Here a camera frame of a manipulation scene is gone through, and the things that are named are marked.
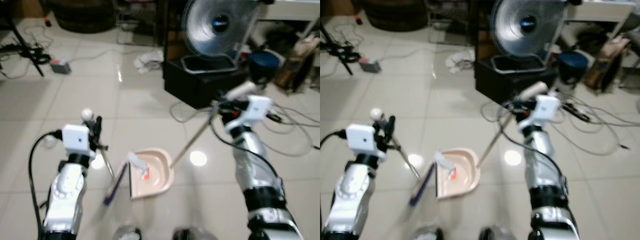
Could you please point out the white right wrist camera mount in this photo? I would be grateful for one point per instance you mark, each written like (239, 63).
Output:
(545, 107)
(257, 109)

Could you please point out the crumpled white cloth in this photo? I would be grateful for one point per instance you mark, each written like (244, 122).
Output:
(149, 61)
(460, 60)

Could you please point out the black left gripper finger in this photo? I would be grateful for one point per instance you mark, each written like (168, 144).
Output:
(98, 129)
(390, 129)

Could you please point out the grey rectangular tray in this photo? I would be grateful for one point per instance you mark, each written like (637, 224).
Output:
(520, 63)
(210, 63)

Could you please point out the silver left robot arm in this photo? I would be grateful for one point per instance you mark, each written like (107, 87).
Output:
(67, 195)
(352, 195)

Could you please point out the large black box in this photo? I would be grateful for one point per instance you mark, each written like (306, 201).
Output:
(505, 84)
(200, 90)

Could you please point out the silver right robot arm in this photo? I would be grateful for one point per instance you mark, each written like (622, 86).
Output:
(260, 190)
(547, 190)

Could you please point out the brown bag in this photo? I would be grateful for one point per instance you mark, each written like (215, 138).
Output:
(607, 62)
(295, 65)

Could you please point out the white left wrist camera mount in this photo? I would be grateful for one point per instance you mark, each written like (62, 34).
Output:
(75, 139)
(360, 139)

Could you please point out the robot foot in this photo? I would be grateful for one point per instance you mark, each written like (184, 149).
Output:
(429, 234)
(195, 235)
(127, 233)
(500, 235)

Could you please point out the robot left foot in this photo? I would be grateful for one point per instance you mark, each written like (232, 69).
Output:
(429, 234)
(127, 233)

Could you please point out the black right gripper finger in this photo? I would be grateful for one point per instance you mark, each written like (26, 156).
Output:
(510, 106)
(221, 105)

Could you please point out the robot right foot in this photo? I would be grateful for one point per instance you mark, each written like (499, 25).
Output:
(195, 235)
(500, 235)

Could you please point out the grey power strip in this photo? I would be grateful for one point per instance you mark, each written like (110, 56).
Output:
(60, 66)
(370, 66)

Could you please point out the white desk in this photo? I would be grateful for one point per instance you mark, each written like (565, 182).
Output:
(605, 10)
(290, 10)

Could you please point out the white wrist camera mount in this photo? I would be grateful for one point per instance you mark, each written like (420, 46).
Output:
(545, 107)
(75, 139)
(360, 139)
(257, 109)

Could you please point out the blue bristle broom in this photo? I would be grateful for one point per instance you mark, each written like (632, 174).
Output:
(422, 185)
(116, 187)

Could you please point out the dark blue bucket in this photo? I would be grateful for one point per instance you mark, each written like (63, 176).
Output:
(572, 65)
(264, 65)

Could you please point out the dark wooden barrel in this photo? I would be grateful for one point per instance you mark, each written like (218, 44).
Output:
(82, 17)
(395, 15)

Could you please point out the silver floor fan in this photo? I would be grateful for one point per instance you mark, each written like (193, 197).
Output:
(527, 25)
(220, 25)

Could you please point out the black power strip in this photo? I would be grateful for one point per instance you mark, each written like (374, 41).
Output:
(272, 117)
(577, 112)

